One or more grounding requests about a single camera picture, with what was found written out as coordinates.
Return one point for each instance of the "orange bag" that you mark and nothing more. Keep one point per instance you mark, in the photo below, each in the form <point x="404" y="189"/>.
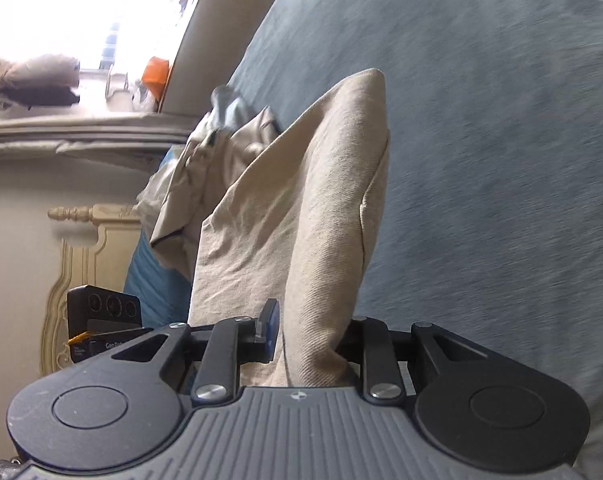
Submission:
<point x="155" y="75"/>

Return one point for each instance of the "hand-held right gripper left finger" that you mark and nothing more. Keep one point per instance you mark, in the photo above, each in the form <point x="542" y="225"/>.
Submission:
<point x="271" y="330"/>

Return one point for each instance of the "grey curtain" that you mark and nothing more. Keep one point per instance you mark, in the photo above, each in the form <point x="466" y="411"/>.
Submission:
<point x="81" y="137"/>

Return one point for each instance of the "beige jacket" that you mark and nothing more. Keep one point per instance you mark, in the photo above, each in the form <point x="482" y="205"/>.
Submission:
<point x="181" y="200"/>

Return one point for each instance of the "blue pillow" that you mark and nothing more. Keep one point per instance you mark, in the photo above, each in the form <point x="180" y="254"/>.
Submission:
<point x="151" y="290"/>

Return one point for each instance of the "white wall rack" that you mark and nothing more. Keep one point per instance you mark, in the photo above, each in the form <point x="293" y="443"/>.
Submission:
<point x="117" y="85"/>

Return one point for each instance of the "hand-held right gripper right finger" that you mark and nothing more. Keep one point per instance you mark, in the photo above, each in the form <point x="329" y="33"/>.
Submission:
<point x="374" y="345"/>

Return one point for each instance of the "grey blue blanket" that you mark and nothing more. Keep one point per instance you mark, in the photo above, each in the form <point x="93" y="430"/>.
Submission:
<point x="481" y="160"/>

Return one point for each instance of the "cream carved headboard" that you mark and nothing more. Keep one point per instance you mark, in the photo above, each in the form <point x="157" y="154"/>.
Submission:
<point x="91" y="245"/>

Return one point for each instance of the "grey cloth bundle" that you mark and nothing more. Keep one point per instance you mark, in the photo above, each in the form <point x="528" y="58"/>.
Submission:
<point x="36" y="77"/>

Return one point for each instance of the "beige pants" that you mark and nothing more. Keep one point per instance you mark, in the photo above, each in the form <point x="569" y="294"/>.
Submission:
<point x="306" y="210"/>

